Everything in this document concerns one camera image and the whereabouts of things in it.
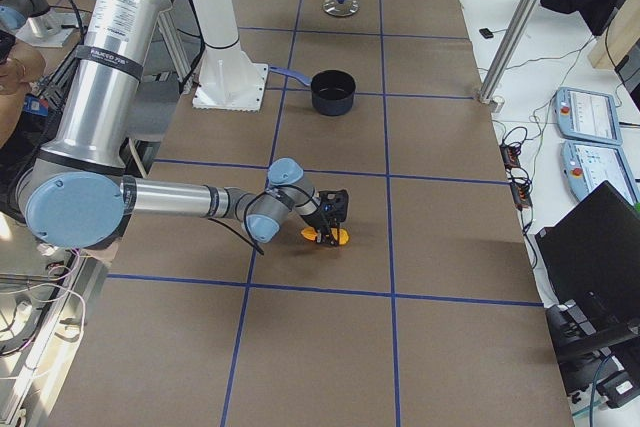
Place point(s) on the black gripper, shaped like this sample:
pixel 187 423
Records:
pixel 316 220

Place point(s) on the yellow toy corn cob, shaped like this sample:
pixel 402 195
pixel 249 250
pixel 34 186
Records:
pixel 342 237

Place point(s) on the glass pot lid blue knob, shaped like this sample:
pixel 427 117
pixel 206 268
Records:
pixel 340 8

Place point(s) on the dark blue saucepan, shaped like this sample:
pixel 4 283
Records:
pixel 332 91

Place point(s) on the black orange usb hub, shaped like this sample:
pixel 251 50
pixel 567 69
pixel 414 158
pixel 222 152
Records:
pixel 510 156

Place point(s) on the small black box device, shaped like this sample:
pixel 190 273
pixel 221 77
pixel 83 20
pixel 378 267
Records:
pixel 486 33

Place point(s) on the black laptop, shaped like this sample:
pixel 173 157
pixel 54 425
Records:
pixel 595 249

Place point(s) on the lower teach pendant tablet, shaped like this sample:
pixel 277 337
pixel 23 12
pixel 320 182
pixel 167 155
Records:
pixel 587 165

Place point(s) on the teach pendant tablet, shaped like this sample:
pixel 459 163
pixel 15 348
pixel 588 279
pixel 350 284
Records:
pixel 586 115
pixel 587 165

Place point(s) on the upper teach pendant tablet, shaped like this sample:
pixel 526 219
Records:
pixel 586 115

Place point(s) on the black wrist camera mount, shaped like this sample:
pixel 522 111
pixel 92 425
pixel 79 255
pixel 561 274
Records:
pixel 334 205

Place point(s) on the white camera stand column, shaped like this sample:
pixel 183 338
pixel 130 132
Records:
pixel 227 79

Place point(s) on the aluminium frame post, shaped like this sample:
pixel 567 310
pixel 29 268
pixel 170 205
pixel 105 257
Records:
pixel 505 51

